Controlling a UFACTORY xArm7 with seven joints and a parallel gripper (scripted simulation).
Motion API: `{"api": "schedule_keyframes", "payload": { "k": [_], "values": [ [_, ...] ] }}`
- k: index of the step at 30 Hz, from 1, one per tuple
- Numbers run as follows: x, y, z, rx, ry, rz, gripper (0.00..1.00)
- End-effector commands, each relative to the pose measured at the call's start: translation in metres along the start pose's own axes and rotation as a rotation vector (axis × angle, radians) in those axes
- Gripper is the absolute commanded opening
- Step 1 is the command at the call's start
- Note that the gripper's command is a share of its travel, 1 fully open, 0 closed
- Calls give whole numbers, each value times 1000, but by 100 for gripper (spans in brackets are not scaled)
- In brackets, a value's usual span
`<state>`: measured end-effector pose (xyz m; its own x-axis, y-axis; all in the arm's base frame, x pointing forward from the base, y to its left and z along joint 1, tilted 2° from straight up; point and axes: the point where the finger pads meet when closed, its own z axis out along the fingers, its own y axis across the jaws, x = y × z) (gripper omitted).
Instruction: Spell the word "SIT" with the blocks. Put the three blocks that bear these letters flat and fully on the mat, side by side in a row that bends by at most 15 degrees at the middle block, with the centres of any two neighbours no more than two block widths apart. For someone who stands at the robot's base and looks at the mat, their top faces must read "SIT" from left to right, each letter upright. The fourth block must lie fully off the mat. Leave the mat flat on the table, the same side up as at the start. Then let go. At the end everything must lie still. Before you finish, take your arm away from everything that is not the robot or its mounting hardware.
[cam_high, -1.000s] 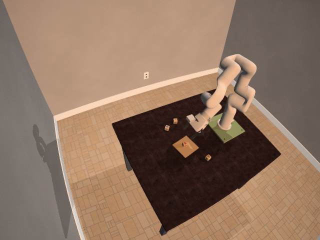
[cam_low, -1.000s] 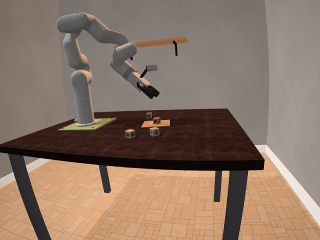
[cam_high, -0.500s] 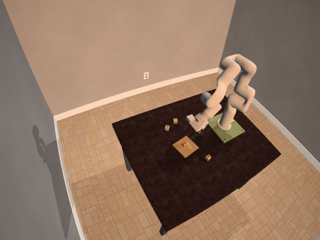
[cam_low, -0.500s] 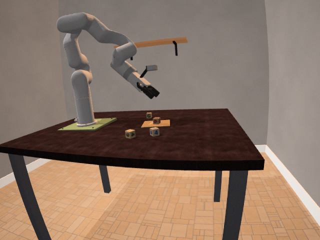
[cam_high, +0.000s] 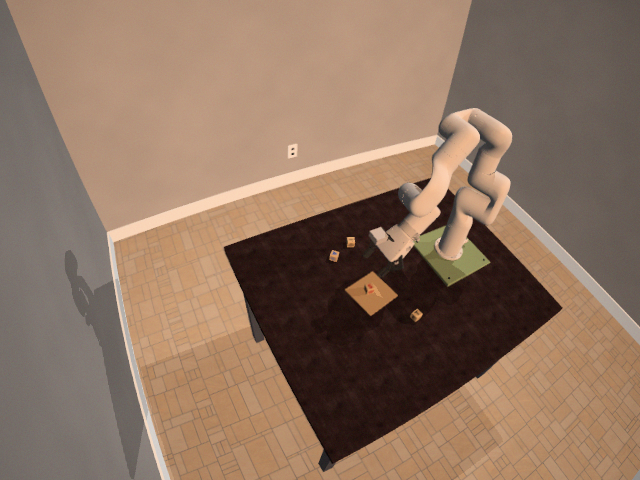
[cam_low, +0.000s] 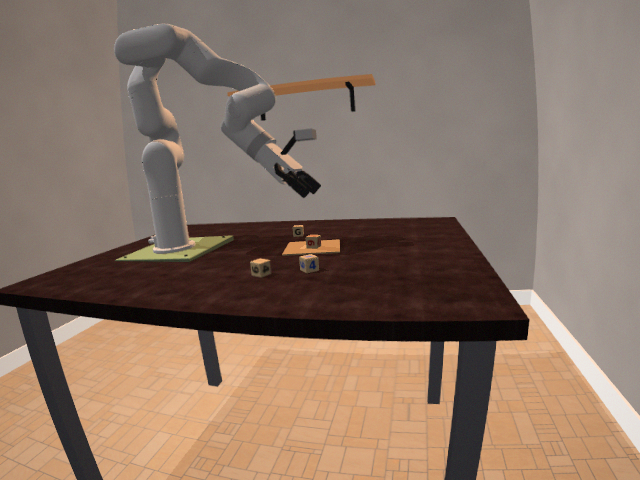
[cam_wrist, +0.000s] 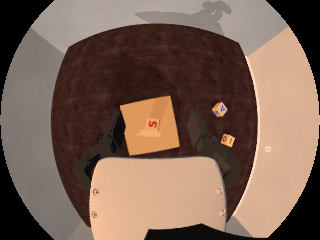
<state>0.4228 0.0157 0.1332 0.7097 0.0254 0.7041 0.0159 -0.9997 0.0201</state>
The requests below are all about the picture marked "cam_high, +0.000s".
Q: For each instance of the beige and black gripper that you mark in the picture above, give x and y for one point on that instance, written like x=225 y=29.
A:
x=392 y=250

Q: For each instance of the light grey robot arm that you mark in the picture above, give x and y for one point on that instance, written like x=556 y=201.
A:
x=461 y=139

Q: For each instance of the orange flat mat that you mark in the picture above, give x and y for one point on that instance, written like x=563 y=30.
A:
x=371 y=303

